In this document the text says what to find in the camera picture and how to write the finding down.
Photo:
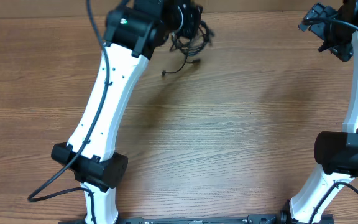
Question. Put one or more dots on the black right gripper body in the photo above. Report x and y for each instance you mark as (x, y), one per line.
(334, 37)

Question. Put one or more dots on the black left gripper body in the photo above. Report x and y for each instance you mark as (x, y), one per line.
(184, 21)

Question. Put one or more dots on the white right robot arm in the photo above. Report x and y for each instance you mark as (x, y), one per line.
(336, 153)

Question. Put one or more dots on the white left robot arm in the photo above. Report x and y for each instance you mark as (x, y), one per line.
(131, 36)

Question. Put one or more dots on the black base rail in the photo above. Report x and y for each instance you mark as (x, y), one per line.
(250, 219)

